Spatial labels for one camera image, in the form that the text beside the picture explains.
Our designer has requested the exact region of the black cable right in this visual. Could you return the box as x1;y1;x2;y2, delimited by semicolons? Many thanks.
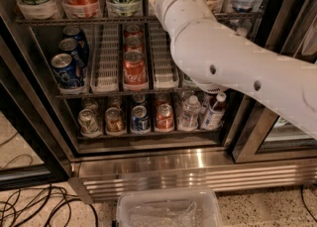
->
300;184;317;224

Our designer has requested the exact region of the clear plastic storage bin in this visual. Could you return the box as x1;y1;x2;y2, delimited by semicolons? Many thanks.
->
115;186;223;227

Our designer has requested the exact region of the red coke can bottom shelf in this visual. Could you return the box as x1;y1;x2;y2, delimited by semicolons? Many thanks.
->
156;104;174;130

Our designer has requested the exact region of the red coca-cola can back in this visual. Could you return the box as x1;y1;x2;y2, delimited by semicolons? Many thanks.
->
124;24;143;38

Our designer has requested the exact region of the water bottle shelf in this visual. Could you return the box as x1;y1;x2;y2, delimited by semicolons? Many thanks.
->
179;95;201;131
237;28;248;38

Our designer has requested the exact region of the stainless fridge base grille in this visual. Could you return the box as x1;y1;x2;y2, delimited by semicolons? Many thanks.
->
68;148;317;204

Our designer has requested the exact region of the blue pepsi can front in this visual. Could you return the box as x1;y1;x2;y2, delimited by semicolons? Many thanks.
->
51;54;84;89

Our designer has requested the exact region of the open glass fridge door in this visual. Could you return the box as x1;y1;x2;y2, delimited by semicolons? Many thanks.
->
0;18;70;191

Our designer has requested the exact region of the empty white tray right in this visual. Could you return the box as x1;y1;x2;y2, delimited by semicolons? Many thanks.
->
148;23;179;89

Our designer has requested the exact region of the blue pepsi can back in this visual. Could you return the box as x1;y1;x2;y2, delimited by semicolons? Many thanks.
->
62;26;89;53

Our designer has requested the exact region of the red-cap juice bottle bottom shelf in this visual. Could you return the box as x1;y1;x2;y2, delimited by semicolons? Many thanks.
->
201;92;227;131

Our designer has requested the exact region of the water bottle bottom shelf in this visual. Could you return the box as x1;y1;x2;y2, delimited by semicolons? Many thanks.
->
179;95;201;131

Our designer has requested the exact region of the blue pepsi can middle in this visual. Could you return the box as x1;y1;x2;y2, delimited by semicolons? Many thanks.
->
58;38;87;68

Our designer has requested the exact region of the black floor cables left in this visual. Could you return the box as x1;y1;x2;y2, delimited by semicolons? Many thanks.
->
0;131;99;227

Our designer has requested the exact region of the red coca-cola can middle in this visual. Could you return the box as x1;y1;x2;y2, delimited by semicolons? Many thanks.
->
124;36;144;53

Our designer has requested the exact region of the gold can bottom shelf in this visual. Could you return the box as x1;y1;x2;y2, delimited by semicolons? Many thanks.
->
105;107;126;133

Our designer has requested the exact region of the red coca-cola can front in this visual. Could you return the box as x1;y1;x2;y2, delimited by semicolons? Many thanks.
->
123;51;147;85

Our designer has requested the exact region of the water bottle middle shelf front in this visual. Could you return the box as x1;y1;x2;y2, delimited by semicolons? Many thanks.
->
237;28;248;38

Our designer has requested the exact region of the blue pepsi can bottom shelf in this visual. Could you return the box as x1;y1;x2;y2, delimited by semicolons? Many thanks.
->
131;105;150;133

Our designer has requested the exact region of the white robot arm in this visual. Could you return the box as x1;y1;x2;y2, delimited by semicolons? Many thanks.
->
149;0;317;138

